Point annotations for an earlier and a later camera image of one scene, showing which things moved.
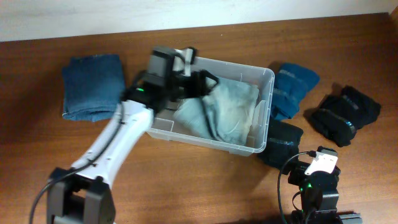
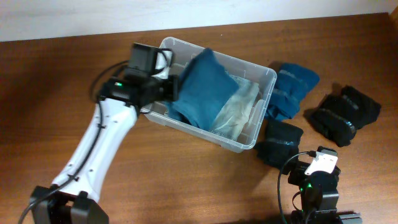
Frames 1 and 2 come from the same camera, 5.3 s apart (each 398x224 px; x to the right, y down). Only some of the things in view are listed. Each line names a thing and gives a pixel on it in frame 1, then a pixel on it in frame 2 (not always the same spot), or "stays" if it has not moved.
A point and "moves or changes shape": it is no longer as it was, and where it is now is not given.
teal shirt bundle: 291,83 stays
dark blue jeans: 92,87 -> 205,84
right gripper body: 300,179 stays
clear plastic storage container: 210,71 moves or changes shape
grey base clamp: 351,218 stays
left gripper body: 193,83 -> 173,88
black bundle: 341,112 stays
